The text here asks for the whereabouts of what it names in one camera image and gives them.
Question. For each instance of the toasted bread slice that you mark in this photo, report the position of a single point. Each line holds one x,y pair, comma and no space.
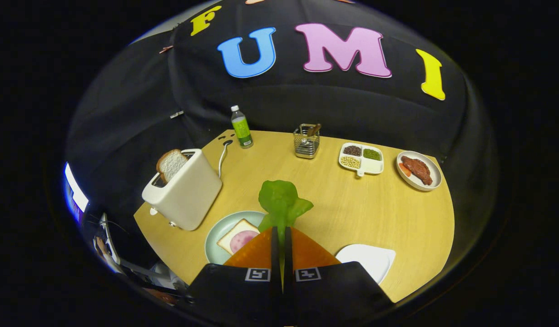
170,164

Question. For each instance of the green lettuce leaf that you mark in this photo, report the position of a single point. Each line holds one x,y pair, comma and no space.
281,200

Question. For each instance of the white toaster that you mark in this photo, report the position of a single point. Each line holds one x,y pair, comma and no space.
188,195

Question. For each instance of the brown steak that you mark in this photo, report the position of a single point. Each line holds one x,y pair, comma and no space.
416,169

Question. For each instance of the round white meat plate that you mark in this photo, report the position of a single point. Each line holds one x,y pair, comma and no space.
424,159

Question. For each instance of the pale green round plate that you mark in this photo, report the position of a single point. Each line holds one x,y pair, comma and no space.
220,229

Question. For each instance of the pink ham slice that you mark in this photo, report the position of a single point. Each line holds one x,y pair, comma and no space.
243,240

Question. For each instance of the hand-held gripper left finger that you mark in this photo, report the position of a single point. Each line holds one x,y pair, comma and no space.
275,254

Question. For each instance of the pile of yellow beans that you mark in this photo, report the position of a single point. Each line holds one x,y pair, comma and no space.
350,162

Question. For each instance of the white square plate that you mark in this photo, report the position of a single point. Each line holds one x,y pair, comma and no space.
370,261

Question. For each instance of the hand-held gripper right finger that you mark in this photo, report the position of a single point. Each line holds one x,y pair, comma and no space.
287,259

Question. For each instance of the white bread slice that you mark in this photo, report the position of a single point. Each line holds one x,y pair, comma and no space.
227,240

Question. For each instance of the green label plastic bottle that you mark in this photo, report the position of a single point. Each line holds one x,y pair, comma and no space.
241,129

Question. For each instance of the pile of brown beans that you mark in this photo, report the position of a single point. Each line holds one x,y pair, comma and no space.
352,150

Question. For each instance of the orange carrot slice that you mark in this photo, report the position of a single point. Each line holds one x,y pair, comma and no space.
404,169

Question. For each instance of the white divided dish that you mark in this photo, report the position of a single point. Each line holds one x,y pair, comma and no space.
372,166

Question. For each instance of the black backdrop cloth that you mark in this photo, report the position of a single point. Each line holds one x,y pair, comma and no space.
306,100

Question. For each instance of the pile of green beans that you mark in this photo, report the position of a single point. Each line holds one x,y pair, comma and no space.
372,154

